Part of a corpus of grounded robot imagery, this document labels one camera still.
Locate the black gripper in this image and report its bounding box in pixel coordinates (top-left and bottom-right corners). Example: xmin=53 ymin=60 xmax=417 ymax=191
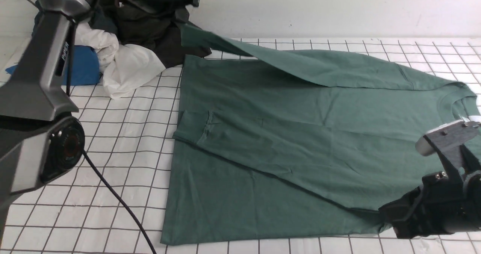
xmin=379 ymin=171 xmax=481 ymax=239

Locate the green long-sleeved shirt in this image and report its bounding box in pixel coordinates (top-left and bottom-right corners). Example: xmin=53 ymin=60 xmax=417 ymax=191
xmin=161 ymin=25 xmax=479 ymax=246

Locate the white shirt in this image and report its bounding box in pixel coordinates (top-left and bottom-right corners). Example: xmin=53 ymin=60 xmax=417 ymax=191
xmin=74 ymin=23 xmax=166 ymax=100

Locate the dark olive shirt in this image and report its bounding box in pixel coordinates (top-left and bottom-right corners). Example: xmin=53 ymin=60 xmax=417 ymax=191
xmin=99 ymin=0 xmax=211 ymax=68

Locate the blue shirt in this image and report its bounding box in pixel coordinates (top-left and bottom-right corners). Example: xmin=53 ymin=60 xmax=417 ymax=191
xmin=5 ymin=45 xmax=102 ymax=87

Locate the dark teal shirt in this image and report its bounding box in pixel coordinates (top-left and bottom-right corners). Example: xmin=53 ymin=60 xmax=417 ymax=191
xmin=31 ymin=0 xmax=118 ymax=36

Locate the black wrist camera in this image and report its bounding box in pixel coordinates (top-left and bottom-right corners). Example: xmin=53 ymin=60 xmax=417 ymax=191
xmin=415 ymin=116 xmax=480 ymax=175

